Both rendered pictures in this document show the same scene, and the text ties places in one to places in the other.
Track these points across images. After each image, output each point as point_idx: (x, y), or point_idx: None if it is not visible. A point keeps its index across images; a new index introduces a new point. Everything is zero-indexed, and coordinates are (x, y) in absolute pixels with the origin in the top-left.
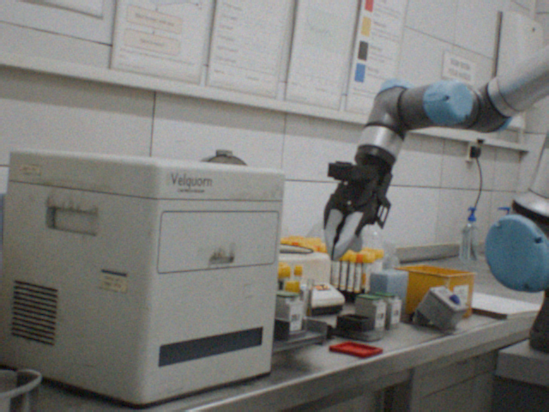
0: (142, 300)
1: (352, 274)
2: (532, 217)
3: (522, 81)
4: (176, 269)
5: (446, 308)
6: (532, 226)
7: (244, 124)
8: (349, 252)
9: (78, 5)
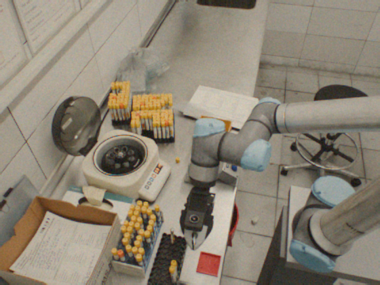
0: None
1: (164, 131)
2: (326, 254)
3: (306, 129)
4: None
5: (232, 178)
6: (328, 260)
7: (65, 49)
8: (159, 120)
9: None
